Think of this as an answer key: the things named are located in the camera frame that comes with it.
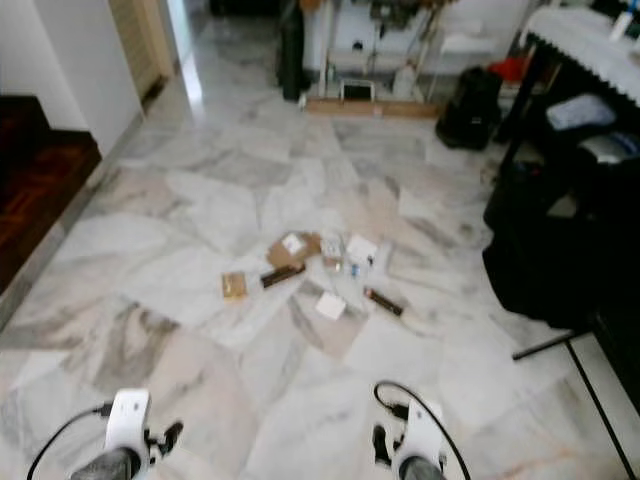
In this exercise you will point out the wooden louvre door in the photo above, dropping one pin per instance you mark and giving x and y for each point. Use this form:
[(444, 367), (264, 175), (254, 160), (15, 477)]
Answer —
[(140, 40)]

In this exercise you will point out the white framed tablet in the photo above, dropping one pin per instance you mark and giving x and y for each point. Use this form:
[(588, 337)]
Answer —
[(357, 92)]

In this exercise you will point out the long flat cardboard box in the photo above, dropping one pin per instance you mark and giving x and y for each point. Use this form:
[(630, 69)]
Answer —
[(370, 107)]

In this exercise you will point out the dark brown bar wrapper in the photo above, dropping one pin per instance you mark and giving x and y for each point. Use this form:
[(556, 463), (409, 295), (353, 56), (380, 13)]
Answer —
[(282, 276), (384, 301)]

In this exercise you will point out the brown labelled cardboard box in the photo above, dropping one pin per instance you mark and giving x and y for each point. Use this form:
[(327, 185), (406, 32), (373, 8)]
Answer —
[(295, 248)]

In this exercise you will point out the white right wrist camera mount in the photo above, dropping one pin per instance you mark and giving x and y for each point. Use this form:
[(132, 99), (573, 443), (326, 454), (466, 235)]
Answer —
[(422, 435)]

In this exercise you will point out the flat white labelled box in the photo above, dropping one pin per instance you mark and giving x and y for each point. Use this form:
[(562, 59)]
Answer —
[(361, 248)]

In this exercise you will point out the small yellow box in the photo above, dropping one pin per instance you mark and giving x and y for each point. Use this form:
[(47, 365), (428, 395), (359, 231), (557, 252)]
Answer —
[(234, 285)]

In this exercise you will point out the white plastic packet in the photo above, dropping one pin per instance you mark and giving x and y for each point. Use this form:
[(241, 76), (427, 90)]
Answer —
[(382, 258)]

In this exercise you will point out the black vacuum cleaner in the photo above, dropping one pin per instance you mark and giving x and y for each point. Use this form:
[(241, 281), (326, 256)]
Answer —
[(468, 108)]

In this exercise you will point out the black table frame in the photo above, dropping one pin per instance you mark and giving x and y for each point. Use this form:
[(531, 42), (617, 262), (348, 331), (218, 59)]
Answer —
[(520, 110)]

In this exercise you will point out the red plastic bag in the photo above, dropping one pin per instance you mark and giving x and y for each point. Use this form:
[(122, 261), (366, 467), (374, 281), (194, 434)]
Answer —
[(510, 68)]

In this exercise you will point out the dark wooden step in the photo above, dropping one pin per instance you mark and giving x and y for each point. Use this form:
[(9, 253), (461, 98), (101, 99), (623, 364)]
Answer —
[(40, 170)]

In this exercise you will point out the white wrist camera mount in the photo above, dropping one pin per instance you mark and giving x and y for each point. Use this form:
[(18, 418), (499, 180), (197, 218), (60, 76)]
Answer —
[(422, 435), (128, 420)]

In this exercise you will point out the white sewing table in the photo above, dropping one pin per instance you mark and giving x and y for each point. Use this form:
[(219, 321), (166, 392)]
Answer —
[(345, 40)]

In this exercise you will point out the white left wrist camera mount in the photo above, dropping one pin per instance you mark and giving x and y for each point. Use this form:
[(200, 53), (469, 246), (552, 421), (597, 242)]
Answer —
[(128, 420)]

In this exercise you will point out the white lace tablecloth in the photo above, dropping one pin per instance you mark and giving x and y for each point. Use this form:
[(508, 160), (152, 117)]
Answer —
[(585, 45)]

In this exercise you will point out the large black bag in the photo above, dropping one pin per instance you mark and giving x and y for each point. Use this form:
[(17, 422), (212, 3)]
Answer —
[(550, 275)]

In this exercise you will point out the black round bin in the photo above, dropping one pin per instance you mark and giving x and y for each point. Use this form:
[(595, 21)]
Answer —
[(525, 190)]

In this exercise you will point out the small clear plastic bottle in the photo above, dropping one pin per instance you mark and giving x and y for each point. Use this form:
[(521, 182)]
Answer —
[(356, 269)]

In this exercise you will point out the black metal rack base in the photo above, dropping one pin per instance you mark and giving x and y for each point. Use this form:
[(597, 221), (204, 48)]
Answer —
[(550, 346)]

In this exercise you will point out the white blue cloth bundle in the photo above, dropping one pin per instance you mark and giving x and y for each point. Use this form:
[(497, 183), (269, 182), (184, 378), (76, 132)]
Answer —
[(580, 112)]

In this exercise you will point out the white plastic jug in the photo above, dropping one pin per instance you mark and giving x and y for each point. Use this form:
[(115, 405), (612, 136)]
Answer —
[(403, 82)]

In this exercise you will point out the small white brown box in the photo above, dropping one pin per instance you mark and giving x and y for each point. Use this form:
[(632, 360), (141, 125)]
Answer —
[(332, 250)]

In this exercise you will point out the black rolled mat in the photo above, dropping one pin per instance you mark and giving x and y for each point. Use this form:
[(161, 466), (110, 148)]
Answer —
[(291, 60)]

